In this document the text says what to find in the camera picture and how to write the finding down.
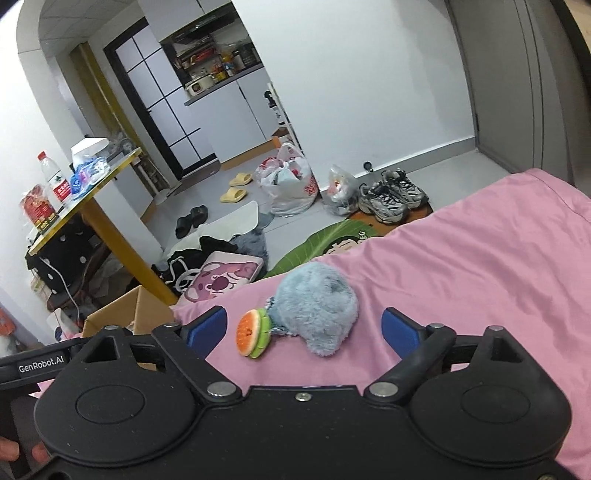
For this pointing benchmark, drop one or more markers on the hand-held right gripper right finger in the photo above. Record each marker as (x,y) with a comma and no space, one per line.
(399,330)

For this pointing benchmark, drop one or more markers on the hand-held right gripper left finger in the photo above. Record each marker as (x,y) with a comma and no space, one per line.
(207,325)

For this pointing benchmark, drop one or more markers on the burger plush toy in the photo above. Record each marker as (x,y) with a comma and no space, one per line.
(249,332)

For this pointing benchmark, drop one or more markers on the brown cardboard box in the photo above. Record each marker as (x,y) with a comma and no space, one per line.
(147,309)

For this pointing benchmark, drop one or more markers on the grey fluffy plush toy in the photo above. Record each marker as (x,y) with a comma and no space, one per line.
(318,304)

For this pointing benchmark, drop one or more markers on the person's left hand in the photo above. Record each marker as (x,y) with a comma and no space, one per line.
(8,451)

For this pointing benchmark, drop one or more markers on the pink cartoon cushion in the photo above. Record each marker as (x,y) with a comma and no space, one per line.
(221,279)

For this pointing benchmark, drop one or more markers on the small white appliance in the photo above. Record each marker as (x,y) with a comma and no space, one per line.
(62,325)

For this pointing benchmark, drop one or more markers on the orange cloth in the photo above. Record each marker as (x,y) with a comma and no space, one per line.
(5,323)

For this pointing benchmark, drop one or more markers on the black clothing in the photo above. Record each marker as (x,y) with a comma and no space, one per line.
(184,258)

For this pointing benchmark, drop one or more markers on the pink bed sheet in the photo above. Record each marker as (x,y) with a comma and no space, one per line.
(461,277)

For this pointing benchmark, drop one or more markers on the grey cloth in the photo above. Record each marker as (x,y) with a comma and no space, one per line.
(251,242)

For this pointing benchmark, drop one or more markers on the white floor mat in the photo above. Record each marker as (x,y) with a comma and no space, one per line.
(231,221)

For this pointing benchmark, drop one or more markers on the brown doormat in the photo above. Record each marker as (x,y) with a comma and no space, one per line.
(421,210)

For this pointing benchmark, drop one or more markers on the green leaf floor mat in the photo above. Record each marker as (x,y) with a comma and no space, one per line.
(304,249)

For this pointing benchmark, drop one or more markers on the black polka-dot bag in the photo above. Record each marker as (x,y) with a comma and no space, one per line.
(64,249)

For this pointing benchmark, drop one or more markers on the grey sneaker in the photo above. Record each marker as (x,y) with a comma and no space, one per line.
(383,205)
(408,189)

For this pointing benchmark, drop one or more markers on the round table with yellow leg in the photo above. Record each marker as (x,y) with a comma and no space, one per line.
(115,240)

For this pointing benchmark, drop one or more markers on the yellow slipper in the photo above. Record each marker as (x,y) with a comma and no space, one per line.
(233,195)
(240,179)

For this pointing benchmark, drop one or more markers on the clear plastic bag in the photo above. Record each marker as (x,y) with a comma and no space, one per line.
(341,189)

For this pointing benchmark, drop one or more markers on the white plastic bag of clothes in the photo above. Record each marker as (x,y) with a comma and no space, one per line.
(288,194)

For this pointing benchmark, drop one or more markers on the red snack bag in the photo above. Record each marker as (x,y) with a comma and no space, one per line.
(39,210)

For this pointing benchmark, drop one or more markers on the clear water bottle red cap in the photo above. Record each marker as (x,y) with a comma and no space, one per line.
(55,180)

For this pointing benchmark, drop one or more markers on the blue plastic bag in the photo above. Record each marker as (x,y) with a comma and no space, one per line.
(87,175)

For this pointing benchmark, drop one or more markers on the white kitchen cabinet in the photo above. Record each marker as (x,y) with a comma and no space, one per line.
(231,120)

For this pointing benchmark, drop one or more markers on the white tissue box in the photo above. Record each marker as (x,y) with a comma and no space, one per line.
(90,147)

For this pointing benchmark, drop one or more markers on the black framed glass door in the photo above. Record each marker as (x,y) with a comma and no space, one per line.
(161,115)

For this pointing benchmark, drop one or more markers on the white narrow rack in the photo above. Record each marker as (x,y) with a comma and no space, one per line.
(288,124)

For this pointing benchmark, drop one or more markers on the black spray bottle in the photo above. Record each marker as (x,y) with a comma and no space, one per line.
(269,101)

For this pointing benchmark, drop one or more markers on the white rice cooker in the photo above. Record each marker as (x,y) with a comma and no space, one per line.
(198,86)

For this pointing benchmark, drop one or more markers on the row of kitchen bottles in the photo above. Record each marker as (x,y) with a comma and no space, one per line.
(235,62)

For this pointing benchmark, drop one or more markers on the grey wardrobe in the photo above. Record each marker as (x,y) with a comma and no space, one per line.
(531,83)

